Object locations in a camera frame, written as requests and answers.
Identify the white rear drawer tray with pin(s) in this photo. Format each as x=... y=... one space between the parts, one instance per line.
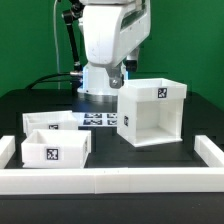
x=59 y=120

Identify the white drawer tray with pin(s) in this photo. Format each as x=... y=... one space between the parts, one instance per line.
x=59 y=120
x=56 y=149

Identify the white front drawer tray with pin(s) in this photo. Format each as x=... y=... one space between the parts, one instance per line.
x=56 y=149

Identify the white fiducial marker sheet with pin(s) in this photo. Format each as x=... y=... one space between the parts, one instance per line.
x=97 y=119

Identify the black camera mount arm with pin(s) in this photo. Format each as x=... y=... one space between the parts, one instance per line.
x=69 y=16

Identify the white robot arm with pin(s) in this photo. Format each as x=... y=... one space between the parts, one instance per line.
x=113 y=31

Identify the white drawer cabinet box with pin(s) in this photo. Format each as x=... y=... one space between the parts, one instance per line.
x=149 y=111

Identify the white U-shaped fence wall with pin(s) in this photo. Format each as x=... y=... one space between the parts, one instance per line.
x=209 y=178

